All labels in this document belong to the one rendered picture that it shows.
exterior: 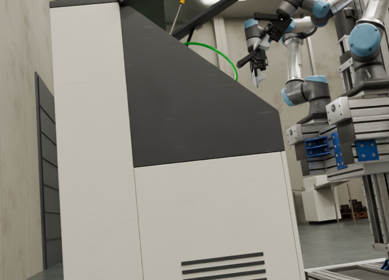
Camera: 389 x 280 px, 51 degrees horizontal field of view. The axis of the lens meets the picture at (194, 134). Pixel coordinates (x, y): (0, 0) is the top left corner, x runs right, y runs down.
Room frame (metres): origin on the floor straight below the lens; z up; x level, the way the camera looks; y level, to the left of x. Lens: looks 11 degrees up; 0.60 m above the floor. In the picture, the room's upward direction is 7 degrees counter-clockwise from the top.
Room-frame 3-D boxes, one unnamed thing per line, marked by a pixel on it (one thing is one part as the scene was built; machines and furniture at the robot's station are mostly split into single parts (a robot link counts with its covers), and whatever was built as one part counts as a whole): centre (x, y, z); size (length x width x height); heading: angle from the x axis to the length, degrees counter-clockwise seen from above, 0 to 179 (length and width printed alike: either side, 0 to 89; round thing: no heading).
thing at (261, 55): (2.03, -0.37, 1.34); 0.09 x 0.08 x 0.12; 93
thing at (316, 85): (2.23, -0.71, 1.20); 0.13 x 0.12 x 0.14; 48
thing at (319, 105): (2.22, -0.71, 1.09); 0.15 x 0.15 x 0.10
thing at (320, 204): (10.45, -2.92, 0.57); 2.44 x 0.61 x 1.15; 9
